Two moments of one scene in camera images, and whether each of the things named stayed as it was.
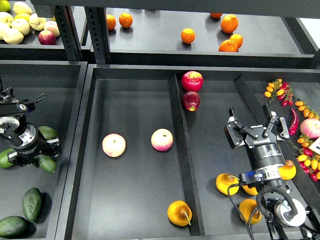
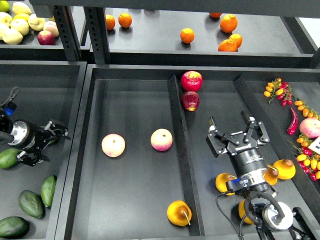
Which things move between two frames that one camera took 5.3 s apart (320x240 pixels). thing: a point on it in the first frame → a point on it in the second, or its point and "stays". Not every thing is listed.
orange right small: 238,38 stays
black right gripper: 265,153 → 247,163
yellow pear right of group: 288,171 stays
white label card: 315,145 stays
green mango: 47,163 → 47,190
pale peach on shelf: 52,26 stays
